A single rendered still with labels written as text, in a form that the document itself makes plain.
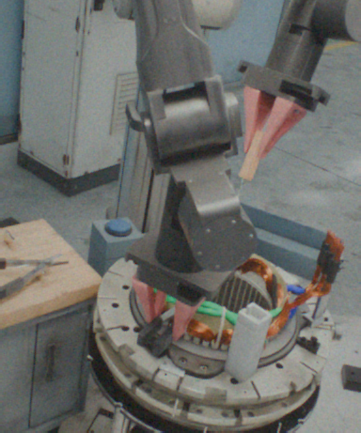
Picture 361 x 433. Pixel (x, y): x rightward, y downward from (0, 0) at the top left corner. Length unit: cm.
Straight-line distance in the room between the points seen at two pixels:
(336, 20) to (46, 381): 66
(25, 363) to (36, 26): 241
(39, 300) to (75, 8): 221
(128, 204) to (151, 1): 79
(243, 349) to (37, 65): 263
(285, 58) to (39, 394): 62
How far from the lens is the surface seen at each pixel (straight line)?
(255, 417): 80
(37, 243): 100
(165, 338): 68
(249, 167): 75
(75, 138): 314
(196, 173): 55
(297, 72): 74
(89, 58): 301
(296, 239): 121
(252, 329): 73
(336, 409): 127
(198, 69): 54
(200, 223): 51
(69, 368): 102
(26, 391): 101
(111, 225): 110
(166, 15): 54
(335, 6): 69
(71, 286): 92
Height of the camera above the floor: 162
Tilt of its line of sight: 28 degrees down
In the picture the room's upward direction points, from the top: 11 degrees clockwise
